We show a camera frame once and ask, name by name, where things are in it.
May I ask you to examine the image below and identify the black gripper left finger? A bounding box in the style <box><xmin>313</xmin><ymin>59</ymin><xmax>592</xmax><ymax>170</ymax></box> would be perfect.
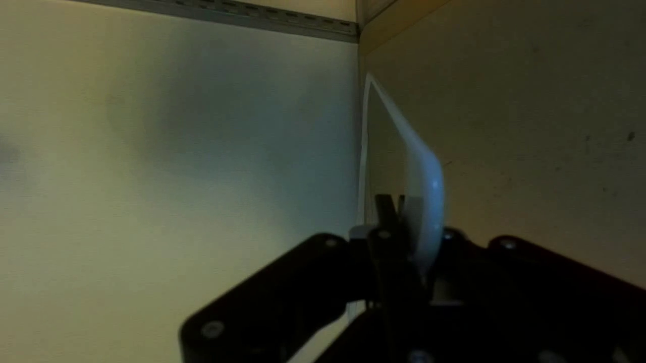
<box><xmin>366</xmin><ymin>192</ymin><xmax>399</xmax><ymax>284</ymax></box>

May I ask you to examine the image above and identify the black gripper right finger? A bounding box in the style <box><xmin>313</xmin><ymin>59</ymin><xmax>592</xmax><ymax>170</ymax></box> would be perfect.
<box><xmin>394</xmin><ymin>193</ymin><xmax>432</xmax><ymax>290</ymax></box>

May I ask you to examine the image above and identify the white plastic clothes hanger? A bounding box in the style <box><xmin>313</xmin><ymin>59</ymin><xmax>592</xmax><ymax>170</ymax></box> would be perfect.
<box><xmin>353</xmin><ymin>70</ymin><xmax>448</xmax><ymax>274</ymax></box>

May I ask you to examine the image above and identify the perforated metal upright strip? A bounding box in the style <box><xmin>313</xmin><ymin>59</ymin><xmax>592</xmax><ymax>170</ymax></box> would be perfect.
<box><xmin>71</xmin><ymin>0</ymin><xmax>363</xmax><ymax>47</ymax></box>

